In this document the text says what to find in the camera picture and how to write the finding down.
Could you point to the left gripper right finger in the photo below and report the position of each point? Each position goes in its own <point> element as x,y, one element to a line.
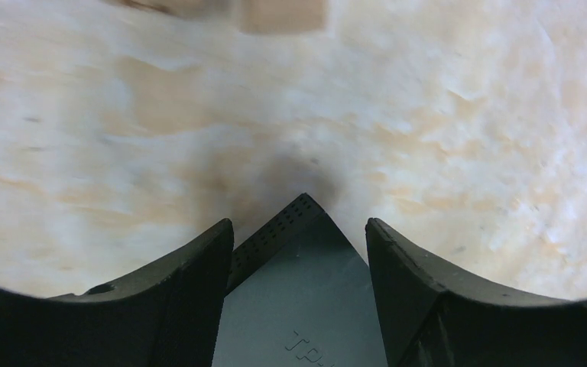
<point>434,313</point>

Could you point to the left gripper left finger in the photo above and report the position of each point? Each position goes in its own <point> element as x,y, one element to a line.
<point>165,313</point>

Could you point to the black network switch box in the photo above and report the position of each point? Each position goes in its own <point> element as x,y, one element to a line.
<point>299,294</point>

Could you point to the plain wooden cube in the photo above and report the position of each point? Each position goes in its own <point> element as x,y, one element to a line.
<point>282,16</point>

